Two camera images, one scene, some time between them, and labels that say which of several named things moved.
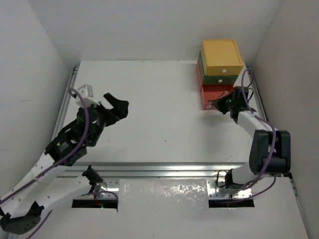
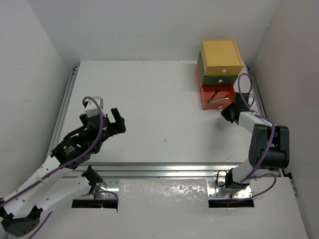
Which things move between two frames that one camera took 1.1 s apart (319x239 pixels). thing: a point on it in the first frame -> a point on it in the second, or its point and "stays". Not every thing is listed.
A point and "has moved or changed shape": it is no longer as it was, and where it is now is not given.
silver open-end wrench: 210,105 -> 216,92
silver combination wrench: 225,92 has moved or changed shape
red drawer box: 210,92 stays
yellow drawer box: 221,57 stays
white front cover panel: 178,208 stays
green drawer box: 214,79 stays
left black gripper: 106,113 -> 107,127
